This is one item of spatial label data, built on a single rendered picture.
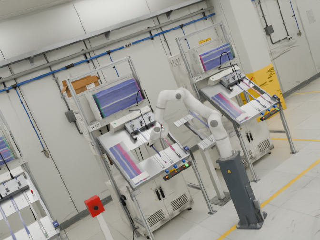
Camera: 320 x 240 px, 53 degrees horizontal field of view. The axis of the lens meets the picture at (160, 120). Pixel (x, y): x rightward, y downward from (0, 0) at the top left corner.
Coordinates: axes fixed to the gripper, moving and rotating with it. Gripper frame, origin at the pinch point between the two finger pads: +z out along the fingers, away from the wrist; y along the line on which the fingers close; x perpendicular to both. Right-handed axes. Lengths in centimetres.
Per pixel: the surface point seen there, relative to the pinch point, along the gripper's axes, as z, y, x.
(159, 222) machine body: 66, 17, 61
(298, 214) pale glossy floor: -23, -68, 133
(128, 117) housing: 10.9, -2.0, -43.1
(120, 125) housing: 12.3, 11.0, -39.5
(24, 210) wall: 181, 131, -65
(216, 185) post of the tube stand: 45, -56, 65
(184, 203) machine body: 65, -20, 59
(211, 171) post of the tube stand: 34, -56, 50
